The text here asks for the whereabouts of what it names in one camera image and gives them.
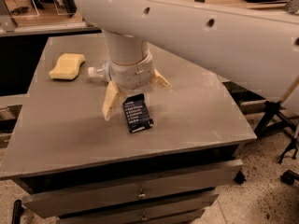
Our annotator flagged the dark blue rxbar wrapper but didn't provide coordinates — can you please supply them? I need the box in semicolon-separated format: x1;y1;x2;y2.
122;93;153;133

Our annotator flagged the grey drawer cabinet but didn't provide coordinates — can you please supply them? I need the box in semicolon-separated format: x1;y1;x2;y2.
1;35;255;220

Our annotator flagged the black cylinder on floor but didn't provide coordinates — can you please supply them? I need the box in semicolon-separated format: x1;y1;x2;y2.
11;200;24;224

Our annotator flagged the clear plastic water bottle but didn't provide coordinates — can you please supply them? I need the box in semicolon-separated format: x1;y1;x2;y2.
88;61;111;82

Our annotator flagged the grey drawer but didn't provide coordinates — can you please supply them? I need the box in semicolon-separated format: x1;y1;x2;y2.
57;190;219;224
22;160;243;217

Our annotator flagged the yellow sponge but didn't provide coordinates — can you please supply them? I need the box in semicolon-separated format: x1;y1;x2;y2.
49;53;85;80

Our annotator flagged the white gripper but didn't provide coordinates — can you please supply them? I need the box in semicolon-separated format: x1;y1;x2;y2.
102;49;172;120

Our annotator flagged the upper grey drawer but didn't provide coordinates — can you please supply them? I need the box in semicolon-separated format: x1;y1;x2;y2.
22;160;243;217

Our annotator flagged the lower grey drawer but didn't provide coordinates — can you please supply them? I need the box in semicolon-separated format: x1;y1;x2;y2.
57;190;219;224

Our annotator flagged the black caster wheel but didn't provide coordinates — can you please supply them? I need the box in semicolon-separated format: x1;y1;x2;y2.
235;171;246;184

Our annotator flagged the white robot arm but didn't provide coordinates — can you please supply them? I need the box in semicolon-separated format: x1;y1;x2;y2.
75;0;299;114

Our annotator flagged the black tripod stand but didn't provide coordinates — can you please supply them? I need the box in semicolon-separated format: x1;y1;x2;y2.
254;101;299;164

